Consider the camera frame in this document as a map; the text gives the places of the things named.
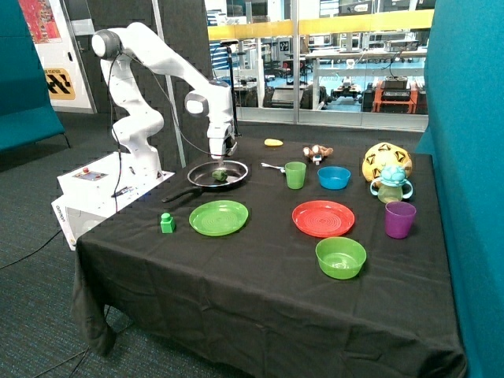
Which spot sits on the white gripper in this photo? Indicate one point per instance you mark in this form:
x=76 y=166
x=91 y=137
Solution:
x=222 y=143

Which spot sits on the green plate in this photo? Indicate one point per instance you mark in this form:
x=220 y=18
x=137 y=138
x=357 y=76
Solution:
x=218 y=218

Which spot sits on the black tablecloth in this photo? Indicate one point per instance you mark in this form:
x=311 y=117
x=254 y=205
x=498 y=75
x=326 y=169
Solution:
x=257 y=299

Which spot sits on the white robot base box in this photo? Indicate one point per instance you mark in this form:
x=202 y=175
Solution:
x=96 y=191

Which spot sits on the yellow soccer ball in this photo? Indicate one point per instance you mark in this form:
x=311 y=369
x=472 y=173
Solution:
x=383 y=154

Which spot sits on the yellow black hazard sign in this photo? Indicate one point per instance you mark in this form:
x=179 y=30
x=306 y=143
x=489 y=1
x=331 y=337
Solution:
x=59 y=84

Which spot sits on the blue sippy cup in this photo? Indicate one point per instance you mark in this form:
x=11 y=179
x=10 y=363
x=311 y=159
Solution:
x=392 y=185

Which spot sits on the teal sofa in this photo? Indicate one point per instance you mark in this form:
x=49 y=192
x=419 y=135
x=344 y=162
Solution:
x=27 y=115

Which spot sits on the red wall poster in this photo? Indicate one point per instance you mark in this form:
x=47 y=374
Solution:
x=40 y=20

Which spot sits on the green capsicum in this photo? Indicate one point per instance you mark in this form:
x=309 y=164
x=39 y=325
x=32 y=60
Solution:
x=220 y=175

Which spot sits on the red plate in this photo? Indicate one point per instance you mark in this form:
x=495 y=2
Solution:
x=323 y=219

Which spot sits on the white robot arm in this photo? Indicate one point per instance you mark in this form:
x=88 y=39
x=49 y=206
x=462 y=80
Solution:
x=117 y=47

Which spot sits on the black frying pan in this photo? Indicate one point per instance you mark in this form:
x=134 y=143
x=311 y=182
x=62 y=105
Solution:
x=201 y=180

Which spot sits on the green bowl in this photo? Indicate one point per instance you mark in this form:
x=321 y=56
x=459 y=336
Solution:
x=340 y=258

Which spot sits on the green toy block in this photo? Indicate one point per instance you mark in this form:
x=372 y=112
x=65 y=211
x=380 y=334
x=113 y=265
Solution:
x=167 y=223

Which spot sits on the metal spoon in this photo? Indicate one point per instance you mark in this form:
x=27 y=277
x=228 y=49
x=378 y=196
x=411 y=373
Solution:
x=279 y=168

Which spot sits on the purple cup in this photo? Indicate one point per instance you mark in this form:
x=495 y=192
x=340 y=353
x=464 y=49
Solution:
x=399 y=218

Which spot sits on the teal partition panel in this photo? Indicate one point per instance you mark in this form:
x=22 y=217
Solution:
x=464 y=80

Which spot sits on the brown plush toy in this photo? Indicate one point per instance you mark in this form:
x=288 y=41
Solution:
x=317 y=153

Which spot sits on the blue bowl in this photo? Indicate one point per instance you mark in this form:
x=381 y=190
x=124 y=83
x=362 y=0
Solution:
x=333 y=177

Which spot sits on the green cup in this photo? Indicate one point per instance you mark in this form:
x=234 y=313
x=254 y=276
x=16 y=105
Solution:
x=295 y=172

